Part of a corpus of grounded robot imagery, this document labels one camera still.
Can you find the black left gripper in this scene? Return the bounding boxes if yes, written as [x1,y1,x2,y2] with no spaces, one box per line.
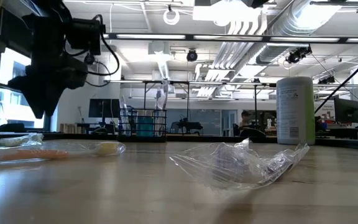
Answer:
[7,15,88,119]

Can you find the green toothbrush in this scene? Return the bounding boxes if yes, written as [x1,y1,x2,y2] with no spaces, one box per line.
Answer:
[0,133,45,147]

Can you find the blue toothbrush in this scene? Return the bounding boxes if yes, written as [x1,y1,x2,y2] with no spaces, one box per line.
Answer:
[119,95,132,138]

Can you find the clear plastic bag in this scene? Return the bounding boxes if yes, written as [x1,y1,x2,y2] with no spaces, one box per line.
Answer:
[168,138,311,191]

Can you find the large window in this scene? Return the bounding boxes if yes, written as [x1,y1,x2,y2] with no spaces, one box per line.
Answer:
[0,46,55,131]

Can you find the long ceiling light bar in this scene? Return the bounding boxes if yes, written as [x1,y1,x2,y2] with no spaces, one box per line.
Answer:
[104,32,358,44]

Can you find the black computer monitor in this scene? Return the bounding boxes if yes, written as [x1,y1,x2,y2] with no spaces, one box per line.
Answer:
[333,98,358,124]
[88,98,121,118]

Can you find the black ceiling-mounted device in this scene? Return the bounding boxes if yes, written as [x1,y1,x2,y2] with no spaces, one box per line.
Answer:
[286,45,313,65]

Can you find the orange wrapped toothbrush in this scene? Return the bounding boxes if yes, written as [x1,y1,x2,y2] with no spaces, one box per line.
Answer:
[0,141,127,165]

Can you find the white wipes canister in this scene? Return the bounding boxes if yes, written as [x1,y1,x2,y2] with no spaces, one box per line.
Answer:
[275,76,316,146]

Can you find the person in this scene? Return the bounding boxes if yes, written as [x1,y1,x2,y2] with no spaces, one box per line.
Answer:
[239,109,254,129]

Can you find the white poster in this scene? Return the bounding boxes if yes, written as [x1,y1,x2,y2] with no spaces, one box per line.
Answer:
[314,101,335,124]

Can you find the black office chair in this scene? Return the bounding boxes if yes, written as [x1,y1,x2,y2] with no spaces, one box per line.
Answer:
[233,124,267,139]

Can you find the silver ventilation duct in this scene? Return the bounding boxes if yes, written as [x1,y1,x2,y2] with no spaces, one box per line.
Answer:
[255,0,343,66]

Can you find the white coiled cable ring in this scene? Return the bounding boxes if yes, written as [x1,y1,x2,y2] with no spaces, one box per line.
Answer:
[162,8,181,26]

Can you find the black wire basket holder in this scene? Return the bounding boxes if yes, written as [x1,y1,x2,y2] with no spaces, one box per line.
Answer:
[117,108,168,143]

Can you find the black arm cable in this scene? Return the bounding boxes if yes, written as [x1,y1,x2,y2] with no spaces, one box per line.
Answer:
[314,45,358,114]

